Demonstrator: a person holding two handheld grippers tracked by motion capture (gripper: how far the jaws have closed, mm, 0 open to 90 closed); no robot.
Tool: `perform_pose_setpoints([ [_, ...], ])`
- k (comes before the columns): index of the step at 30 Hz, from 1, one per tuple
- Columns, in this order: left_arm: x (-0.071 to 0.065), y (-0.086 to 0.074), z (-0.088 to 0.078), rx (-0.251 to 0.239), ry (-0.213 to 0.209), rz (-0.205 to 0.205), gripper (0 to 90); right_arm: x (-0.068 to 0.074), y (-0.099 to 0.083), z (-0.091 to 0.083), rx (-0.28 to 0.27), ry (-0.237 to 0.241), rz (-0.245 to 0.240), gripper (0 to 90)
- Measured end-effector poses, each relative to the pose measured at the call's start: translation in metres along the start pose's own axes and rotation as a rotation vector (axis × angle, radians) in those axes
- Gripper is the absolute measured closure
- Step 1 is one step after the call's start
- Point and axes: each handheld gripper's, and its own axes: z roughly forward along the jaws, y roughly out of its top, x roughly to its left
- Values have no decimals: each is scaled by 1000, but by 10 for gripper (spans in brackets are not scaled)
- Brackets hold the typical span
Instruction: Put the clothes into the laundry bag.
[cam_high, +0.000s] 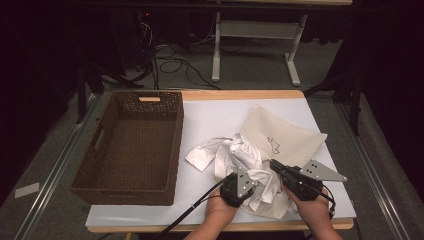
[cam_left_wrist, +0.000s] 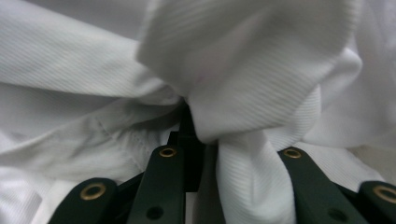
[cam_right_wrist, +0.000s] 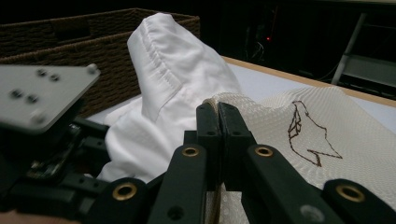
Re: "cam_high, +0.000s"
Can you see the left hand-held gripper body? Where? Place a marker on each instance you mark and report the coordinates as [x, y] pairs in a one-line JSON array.
[[233, 191]]

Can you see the cream mesh laundry bag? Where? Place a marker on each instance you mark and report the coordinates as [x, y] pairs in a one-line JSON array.
[[283, 130]]

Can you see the person's left hand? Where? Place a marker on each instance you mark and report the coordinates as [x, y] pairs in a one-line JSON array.
[[218, 211]]

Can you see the white metal desk frame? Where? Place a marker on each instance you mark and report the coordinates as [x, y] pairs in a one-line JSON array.
[[256, 30]]

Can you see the dark computer tower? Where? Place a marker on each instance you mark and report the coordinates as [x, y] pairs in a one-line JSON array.
[[133, 36]]

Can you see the brown wicker basket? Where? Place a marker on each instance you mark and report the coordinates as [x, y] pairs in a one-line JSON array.
[[133, 150]]

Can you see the white shirt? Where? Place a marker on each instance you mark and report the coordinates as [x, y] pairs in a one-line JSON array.
[[240, 150]]

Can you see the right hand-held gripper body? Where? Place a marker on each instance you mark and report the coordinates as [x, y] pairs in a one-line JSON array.
[[305, 186]]

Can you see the white floor tape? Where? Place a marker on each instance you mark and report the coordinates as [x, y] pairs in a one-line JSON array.
[[26, 190]]

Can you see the metal floor rail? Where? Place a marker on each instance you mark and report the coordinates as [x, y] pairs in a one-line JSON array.
[[373, 173], [50, 180]]

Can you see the person's right hand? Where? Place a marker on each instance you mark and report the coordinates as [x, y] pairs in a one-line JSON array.
[[313, 213]]

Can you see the black tripod stand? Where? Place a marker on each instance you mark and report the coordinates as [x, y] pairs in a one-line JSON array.
[[90, 83], [350, 90]]

